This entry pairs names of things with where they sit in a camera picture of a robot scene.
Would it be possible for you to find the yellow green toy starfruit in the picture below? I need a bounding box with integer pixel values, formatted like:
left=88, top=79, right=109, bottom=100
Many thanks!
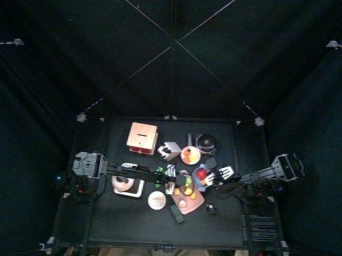
left=183, top=175, right=195, bottom=190

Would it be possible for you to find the blue bowl with red fruit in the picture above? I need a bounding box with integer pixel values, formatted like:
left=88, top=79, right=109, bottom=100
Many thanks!
left=191, top=163, right=216, bottom=193

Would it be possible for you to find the white toy spatula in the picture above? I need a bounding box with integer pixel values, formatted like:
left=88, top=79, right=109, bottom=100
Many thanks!
left=218, top=165, right=236, bottom=180

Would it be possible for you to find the pink cutting board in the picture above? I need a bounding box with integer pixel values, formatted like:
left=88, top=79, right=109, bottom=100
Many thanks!
left=169, top=169, right=207, bottom=216

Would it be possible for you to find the toy frying pan with food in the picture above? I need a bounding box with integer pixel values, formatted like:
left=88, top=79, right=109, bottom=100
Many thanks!
left=179, top=133, right=203, bottom=166

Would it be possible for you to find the white round bowl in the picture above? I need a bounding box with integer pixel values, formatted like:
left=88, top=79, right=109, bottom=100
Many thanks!
left=147, top=190, right=168, bottom=211

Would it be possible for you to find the white toy toaster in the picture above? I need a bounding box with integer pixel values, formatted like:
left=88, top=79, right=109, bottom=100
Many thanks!
left=156, top=141, right=183, bottom=162

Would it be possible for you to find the dark green rectangular block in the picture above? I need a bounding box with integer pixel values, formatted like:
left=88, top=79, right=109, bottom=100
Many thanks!
left=169, top=204, right=187, bottom=224

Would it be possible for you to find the white square tray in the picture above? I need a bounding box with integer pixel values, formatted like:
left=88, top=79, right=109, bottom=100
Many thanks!
left=111, top=175, right=145, bottom=199

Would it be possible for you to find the pink toy meat piece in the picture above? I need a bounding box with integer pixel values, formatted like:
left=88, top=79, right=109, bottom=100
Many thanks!
left=112, top=175, right=135, bottom=193

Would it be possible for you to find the white printed label sheet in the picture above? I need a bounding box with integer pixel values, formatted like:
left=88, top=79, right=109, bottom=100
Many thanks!
left=248, top=213, right=279, bottom=244

